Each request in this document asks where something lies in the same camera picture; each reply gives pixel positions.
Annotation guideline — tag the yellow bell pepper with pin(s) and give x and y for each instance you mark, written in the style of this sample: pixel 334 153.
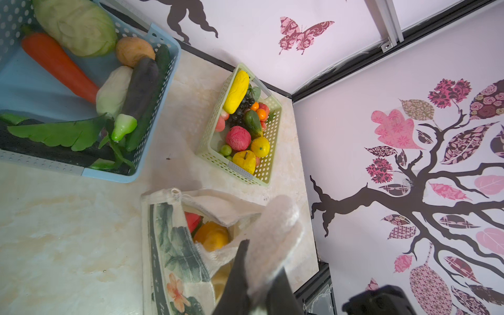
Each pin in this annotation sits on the yellow bell pepper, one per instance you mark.
pixel 246 160

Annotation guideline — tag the orange carrot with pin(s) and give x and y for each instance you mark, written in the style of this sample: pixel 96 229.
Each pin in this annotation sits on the orange carrot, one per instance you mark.
pixel 47 52

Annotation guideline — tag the dark green cucumber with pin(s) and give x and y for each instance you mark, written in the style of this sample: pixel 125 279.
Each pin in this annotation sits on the dark green cucumber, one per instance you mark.
pixel 134 140

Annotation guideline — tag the cream canvas grocery tote bag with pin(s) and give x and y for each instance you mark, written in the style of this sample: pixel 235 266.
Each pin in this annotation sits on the cream canvas grocery tote bag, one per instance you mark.
pixel 208 252

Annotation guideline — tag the small orange tangerine lower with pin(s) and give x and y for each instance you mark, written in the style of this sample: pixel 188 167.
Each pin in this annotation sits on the small orange tangerine lower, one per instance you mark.
pixel 262 114

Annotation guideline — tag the green papaya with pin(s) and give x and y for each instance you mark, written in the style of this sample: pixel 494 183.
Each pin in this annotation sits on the green papaya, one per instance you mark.
pixel 253 124

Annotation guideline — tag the yellow lemon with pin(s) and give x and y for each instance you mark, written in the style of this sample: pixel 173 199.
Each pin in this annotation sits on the yellow lemon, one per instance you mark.
pixel 260 147

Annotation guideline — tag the green grape pair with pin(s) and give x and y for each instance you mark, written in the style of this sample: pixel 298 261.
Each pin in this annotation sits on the green grape pair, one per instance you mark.
pixel 225 150

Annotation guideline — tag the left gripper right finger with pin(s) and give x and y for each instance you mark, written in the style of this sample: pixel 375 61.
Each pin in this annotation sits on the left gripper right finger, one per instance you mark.
pixel 280 299

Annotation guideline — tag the purple eggplant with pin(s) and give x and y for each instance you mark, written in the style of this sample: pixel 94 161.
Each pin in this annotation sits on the purple eggplant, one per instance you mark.
pixel 139 94

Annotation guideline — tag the green plastic basket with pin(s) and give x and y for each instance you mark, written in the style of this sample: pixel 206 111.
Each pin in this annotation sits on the green plastic basket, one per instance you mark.
pixel 211 140

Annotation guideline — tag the red bell pepper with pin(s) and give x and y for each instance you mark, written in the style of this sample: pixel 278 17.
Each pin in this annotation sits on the red bell pepper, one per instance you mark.
pixel 193 221

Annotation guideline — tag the yellow corn cob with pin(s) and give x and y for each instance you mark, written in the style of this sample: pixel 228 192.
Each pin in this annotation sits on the yellow corn cob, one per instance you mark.
pixel 237 92

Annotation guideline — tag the small pink peach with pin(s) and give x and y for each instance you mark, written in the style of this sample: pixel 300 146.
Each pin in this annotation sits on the small pink peach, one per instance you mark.
pixel 221 124

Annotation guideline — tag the green leafy vegetable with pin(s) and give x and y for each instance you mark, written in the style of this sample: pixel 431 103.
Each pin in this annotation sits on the green leafy vegetable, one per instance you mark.
pixel 84 143

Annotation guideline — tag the brown potato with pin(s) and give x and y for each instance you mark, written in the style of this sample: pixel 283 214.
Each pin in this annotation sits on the brown potato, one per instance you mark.
pixel 130 50

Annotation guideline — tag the pink dragon fruit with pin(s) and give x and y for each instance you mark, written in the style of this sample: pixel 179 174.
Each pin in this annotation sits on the pink dragon fruit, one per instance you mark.
pixel 238 138

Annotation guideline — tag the green cabbage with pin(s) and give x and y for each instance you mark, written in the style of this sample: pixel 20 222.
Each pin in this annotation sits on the green cabbage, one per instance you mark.
pixel 82 27

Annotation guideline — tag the black grapes bunch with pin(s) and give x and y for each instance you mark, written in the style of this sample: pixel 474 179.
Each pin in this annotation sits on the black grapes bunch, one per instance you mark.
pixel 237 118

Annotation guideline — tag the blue plastic basket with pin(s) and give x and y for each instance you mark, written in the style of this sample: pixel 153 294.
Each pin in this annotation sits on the blue plastic basket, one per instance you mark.
pixel 30 91

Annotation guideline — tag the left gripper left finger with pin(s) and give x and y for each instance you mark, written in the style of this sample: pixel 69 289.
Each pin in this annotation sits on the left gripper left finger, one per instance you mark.
pixel 235 300

